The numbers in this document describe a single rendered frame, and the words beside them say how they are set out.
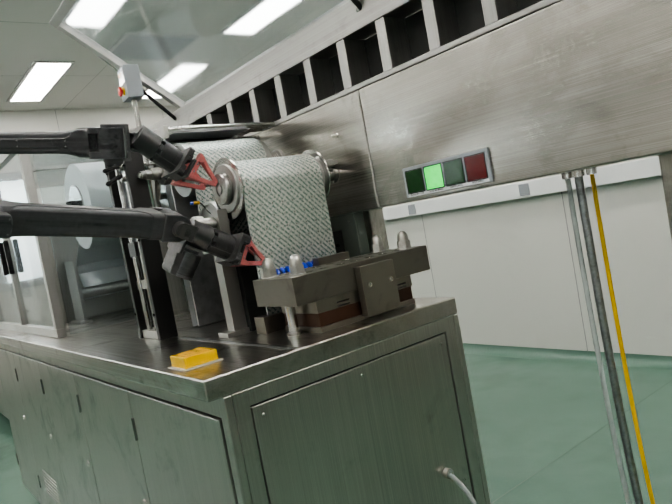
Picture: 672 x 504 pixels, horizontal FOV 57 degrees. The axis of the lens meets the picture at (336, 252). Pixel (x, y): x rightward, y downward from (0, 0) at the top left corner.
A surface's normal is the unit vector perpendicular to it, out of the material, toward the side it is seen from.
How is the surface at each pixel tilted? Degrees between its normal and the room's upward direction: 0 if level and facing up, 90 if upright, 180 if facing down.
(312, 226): 90
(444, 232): 90
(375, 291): 90
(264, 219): 90
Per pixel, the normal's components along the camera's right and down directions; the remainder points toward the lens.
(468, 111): -0.77, 0.18
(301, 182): 0.61, -0.07
